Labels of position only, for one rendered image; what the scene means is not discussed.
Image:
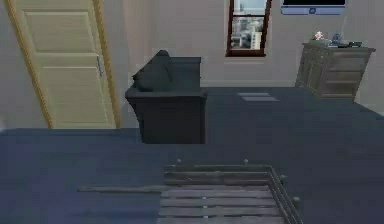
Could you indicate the black flat small object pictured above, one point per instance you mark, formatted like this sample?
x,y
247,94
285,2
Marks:
x,y
354,43

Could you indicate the wall mounted television set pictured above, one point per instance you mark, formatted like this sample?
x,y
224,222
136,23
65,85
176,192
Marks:
x,y
312,7

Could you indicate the grey brown chest of drawers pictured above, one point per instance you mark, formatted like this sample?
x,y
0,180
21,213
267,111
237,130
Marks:
x,y
336,71

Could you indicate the black cushion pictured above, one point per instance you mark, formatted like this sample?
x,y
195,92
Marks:
x,y
154,75

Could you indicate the blue grey small object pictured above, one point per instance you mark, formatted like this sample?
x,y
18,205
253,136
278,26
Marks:
x,y
336,38

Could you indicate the cream panelled room door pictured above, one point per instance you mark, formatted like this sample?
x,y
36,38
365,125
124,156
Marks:
x,y
66,66

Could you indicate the pink white small object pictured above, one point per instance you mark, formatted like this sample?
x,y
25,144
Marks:
x,y
319,35

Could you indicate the brown framed window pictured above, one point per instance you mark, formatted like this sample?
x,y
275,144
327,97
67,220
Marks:
x,y
248,30

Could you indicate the black armchair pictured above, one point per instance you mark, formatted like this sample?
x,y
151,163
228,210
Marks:
x,y
173,110

